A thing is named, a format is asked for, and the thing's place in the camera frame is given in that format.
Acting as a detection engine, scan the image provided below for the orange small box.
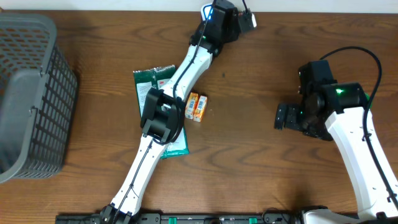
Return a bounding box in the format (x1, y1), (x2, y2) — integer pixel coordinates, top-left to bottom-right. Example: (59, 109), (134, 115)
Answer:
(185, 92), (199, 119)
(193, 95), (208, 122)

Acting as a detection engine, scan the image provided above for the white barcode scanner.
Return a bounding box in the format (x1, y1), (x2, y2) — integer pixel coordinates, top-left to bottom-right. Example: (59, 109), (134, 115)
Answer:
(201, 3), (213, 21)

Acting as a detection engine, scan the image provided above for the black mounting rail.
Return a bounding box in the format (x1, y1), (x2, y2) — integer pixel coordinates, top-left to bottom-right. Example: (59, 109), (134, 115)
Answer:
(55, 211), (302, 224)

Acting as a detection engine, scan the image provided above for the green white snack bag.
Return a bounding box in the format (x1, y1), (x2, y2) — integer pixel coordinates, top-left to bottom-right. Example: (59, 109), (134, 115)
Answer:
(133, 65), (189, 159)

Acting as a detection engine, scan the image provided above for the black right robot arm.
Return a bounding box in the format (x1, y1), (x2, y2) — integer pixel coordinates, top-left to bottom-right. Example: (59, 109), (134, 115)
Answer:
(274, 60), (397, 223)

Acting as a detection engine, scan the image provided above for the grey plastic basket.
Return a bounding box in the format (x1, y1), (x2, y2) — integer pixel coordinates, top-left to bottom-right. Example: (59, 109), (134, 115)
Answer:
(1, 12), (79, 183)

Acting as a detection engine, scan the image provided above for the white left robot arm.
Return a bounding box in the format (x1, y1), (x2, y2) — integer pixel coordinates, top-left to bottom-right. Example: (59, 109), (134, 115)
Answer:
(100, 1), (239, 223)

